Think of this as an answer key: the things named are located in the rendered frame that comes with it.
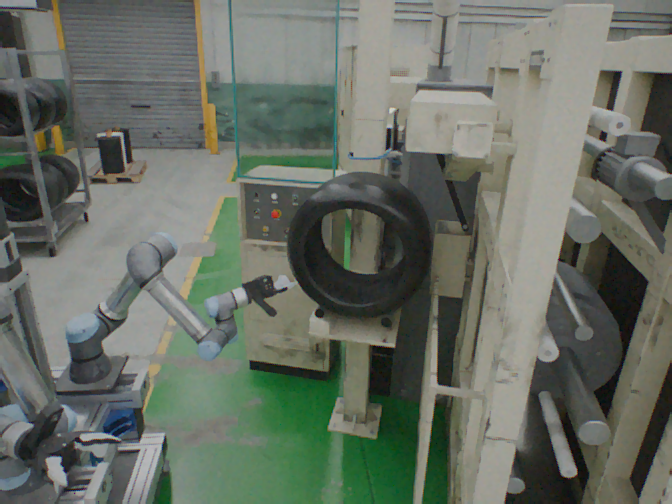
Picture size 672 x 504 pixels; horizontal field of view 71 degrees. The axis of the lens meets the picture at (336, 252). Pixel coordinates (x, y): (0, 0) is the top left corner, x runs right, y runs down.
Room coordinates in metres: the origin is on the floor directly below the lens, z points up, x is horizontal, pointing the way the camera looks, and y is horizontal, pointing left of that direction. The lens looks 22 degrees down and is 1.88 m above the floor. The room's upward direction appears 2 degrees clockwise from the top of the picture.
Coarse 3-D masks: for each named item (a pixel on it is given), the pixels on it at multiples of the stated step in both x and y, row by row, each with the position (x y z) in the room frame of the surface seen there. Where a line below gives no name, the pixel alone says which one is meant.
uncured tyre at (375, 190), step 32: (320, 192) 1.73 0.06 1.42; (352, 192) 1.68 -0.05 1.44; (384, 192) 1.68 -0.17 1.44; (320, 224) 1.98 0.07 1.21; (416, 224) 1.65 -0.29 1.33; (288, 256) 1.75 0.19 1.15; (320, 256) 1.97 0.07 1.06; (416, 256) 1.62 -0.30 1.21; (320, 288) 1.70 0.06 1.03; (352, 288) 1.92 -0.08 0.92; (384, 288) 1.89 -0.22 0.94; (416, 288) 1.64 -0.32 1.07
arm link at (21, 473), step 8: (8, 456) 0.84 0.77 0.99; (0, 464) 0.83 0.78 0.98; (8, 464) 0.84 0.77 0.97; (16, 464) 0.85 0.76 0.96; (0, 472) 0.83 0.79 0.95; (8, 472) 0.84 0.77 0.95; (16, 472) 0.85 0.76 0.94; (24, 472) 0.86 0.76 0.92; (0, 480) 0.83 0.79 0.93; (8, 480) 0.83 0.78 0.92; (16, 480) 0.84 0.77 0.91; (24, 480) 0.86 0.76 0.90; (0, 488) 0.83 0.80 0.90; (8, 488) 0.83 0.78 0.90
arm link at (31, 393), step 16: (0, 304) 1.03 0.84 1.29; (0, 320) 1.01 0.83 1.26; (0, 336) 1.00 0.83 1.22; (16, 336) 1.03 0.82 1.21; (0, 352) 0.98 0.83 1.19; (16, 352) 1.00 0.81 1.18; (0, 368) 0.97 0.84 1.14; (16, 368) 0.98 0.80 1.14; (32, 368) 1.01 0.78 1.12; (16, 384) 0.97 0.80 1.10; (32, 384) 0.99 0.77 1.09; (16, 400) 0.97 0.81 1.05; (32, 400) 0.97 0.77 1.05; (48, 400) 0.99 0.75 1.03; (32, 416) 0.96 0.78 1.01; (64, 416) 1.00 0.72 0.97
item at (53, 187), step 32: (64, 64) 5.47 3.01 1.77; (0, 96) 4.93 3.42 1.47; (32, 96) 4.54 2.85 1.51; (64, 96) 5.32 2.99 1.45; (0, 128) 4.55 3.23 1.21; (32, 128) 4.29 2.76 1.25; (32, 160) 4.24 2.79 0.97; (64, 160) 5.22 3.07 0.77; (0, 192) 4.53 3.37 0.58; (32, 192) 5.04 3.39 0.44; (64, 192) 4.81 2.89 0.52; (32, 224) 4.22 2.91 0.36; (64, 224) 4.64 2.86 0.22
